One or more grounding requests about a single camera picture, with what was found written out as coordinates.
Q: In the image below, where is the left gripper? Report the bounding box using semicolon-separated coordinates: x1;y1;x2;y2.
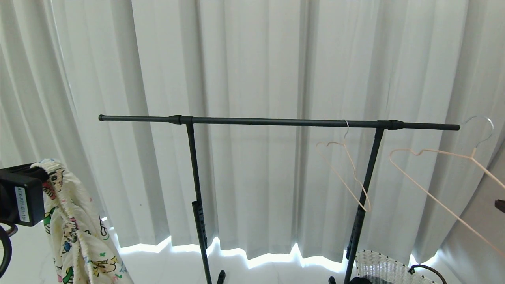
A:
0;164;45;228

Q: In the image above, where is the cream printed garment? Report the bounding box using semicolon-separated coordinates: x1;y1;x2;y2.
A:
31;159;135;284

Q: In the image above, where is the black clothes rack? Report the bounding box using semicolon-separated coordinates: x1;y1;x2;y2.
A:
98;114;461;284

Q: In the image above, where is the white curtain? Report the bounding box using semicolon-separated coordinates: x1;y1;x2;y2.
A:
0;0;505;273

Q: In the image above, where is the pink clothes hanger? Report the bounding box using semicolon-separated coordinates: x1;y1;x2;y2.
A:
315;119;372;213
389;115;505;259

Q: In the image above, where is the white laundry basket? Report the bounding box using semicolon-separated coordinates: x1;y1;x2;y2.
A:
355;249;449;284

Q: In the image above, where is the black cable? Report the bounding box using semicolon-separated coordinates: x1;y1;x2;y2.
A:
0;223;19;277

